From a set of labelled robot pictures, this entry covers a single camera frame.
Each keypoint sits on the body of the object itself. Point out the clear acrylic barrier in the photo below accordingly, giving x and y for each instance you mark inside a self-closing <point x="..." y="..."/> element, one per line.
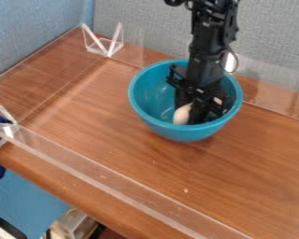
<point x="131" y="208"/>
<point x="270" y="85"/>

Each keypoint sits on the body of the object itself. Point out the clear acrylic corner bracket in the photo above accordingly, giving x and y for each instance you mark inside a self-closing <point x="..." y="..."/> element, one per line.
<point x="101" y="45"/>

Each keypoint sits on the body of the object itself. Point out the black object bottom left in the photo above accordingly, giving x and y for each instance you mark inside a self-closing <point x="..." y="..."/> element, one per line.
<point x="10" y="232"/>

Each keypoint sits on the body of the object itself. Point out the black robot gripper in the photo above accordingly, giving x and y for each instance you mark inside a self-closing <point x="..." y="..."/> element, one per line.
<point x="197" y="82"/>

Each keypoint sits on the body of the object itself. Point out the blue plastic bowl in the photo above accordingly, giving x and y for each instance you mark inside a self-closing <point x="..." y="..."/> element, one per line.
<point x="151" y="97"/>

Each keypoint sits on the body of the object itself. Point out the clear acrylic back barrier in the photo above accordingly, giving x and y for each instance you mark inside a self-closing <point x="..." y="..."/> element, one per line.
<point x="270" y="85"/>

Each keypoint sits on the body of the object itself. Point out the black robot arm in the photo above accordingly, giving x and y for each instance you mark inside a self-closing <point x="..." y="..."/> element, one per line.
<point x="214" y="25"/>

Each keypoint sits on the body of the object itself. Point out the clear acrylic front barrier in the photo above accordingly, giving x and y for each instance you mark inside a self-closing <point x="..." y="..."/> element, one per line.
<point x="131" y="208"/>

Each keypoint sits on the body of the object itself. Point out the grey metal frame under table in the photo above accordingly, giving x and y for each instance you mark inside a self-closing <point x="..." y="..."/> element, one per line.
<point x="74" y="225"/>

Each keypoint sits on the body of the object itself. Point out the white mushroom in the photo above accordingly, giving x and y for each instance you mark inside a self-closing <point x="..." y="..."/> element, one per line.
<point x="182" y="115"/>

